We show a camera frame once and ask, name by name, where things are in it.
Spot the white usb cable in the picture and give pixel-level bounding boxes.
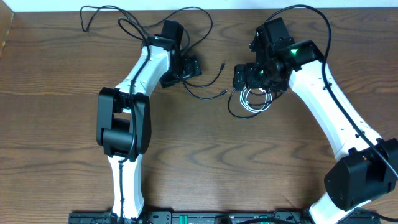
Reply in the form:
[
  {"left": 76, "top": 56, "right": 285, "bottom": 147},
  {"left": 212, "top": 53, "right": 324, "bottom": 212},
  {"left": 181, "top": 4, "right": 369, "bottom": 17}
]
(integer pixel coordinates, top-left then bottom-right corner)
[{"left": 239, "top": 87, "right": 273, "bottom": 113}]

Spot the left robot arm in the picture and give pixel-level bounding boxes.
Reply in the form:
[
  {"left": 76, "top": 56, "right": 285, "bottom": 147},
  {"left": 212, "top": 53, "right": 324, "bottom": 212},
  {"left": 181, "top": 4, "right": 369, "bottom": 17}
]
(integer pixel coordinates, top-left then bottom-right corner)
[{"left": 96, "top": 20, "right": 201, "bottom": 223}]

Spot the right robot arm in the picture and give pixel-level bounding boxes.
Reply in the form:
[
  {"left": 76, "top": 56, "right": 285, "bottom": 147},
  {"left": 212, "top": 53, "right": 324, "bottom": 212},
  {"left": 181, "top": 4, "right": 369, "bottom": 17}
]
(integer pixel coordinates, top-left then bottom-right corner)
[{"left": 233, "top": 18, "right": 397, "bottom": 223}]

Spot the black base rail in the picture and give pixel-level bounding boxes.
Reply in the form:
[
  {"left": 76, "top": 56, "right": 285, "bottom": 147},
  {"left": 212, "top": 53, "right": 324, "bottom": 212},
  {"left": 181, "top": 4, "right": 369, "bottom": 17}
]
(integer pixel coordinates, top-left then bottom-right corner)
[{"left": 68, "top": 210, "right": 382, "bottom": 224}]

